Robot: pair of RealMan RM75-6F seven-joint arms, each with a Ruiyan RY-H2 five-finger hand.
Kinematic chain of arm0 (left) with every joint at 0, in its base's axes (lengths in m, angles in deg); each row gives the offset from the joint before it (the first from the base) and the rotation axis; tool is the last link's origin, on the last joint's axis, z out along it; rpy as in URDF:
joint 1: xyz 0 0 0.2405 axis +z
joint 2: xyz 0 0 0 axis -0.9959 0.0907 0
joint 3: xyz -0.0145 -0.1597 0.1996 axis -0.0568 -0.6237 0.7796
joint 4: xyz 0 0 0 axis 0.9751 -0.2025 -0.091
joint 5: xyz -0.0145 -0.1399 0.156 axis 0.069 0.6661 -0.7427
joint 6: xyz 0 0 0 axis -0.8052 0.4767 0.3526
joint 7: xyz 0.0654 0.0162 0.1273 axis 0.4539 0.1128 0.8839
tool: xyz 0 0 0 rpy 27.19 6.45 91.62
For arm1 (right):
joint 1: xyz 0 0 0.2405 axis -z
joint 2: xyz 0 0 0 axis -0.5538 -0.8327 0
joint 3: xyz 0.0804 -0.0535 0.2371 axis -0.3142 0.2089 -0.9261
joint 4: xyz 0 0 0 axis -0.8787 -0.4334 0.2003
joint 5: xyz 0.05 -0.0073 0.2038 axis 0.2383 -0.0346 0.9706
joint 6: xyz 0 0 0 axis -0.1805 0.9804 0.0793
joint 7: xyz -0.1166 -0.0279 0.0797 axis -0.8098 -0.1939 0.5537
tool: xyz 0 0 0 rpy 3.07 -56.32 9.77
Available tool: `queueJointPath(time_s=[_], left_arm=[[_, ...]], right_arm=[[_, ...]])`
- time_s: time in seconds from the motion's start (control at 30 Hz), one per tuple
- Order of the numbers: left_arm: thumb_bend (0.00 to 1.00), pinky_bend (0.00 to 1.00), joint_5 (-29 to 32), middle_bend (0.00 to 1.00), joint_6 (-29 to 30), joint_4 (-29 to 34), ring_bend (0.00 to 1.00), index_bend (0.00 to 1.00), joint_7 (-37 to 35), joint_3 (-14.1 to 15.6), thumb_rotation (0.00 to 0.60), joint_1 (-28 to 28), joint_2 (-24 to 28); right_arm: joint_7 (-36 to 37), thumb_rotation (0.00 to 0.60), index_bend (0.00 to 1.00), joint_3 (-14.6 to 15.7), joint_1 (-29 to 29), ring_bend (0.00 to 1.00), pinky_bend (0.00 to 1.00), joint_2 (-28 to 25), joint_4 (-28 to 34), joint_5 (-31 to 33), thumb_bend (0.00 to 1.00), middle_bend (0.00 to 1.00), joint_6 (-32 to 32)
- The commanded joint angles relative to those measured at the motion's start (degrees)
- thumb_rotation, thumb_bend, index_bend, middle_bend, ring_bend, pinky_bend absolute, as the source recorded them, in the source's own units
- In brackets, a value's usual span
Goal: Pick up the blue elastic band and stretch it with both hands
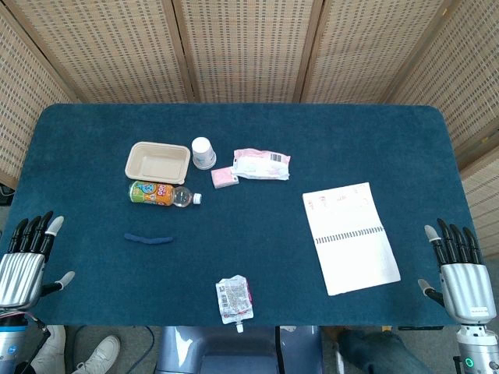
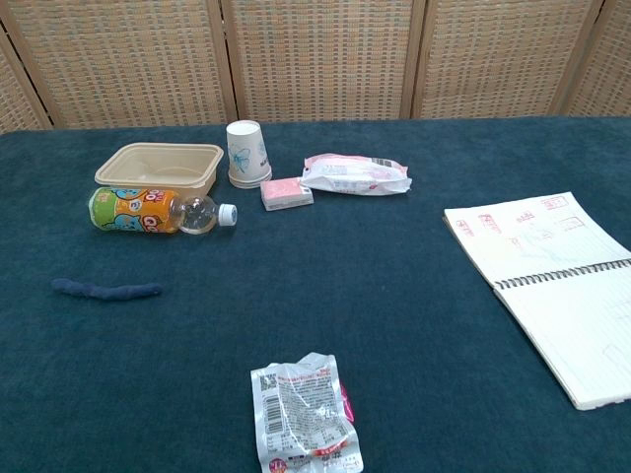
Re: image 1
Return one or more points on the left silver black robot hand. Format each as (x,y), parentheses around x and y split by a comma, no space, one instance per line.
(21,272)

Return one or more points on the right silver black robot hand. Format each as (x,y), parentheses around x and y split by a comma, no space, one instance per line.
(466,288)

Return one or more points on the dark blue strip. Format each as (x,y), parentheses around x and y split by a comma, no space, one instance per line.
(148,238)

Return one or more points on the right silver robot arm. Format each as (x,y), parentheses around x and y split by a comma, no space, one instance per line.
(475,350)

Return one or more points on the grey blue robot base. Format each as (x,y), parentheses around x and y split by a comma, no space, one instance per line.
(234,350)

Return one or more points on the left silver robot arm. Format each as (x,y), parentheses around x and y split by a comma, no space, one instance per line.
(11,339)

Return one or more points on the white sneaker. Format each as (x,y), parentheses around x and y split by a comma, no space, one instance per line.
(99,354)
(52,346)

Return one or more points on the open spiral notebook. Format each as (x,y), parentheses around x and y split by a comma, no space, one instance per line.
(351,241)

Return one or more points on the orange green label drink bottle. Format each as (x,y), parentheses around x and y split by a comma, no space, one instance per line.
(156,194)

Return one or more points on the beige disposable food tray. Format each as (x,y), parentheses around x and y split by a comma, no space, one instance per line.
(158,163)

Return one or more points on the woven bamboo screen panel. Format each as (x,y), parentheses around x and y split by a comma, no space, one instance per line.
(23,97)
(249,50)
(468,85)
(370,50)
(109,50)

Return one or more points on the dark blue table cloth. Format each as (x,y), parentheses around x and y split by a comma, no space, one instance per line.
(273,241)

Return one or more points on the crumpled silver spout pouch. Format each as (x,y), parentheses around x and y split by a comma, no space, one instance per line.
(234,300)

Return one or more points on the white paper cup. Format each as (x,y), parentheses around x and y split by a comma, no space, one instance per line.
(202,154)

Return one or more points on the small pink block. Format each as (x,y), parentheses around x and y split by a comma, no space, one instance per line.
(223,178)

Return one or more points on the pink white snack packet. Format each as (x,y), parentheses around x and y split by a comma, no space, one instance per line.
(261,163)

